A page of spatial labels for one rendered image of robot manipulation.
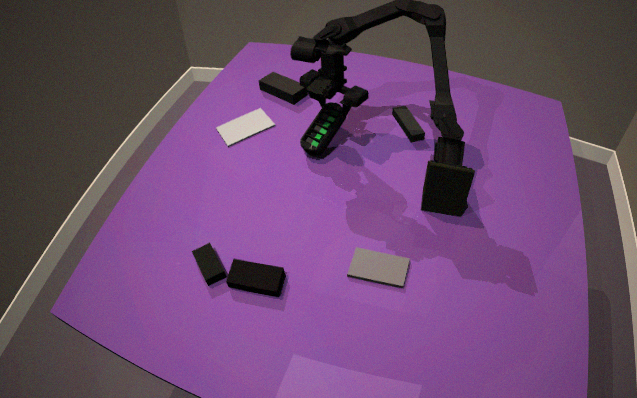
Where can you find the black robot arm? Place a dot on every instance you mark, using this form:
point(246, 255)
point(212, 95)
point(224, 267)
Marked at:
point(449, 149)

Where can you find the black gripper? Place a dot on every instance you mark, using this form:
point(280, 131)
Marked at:
point(353, 97)

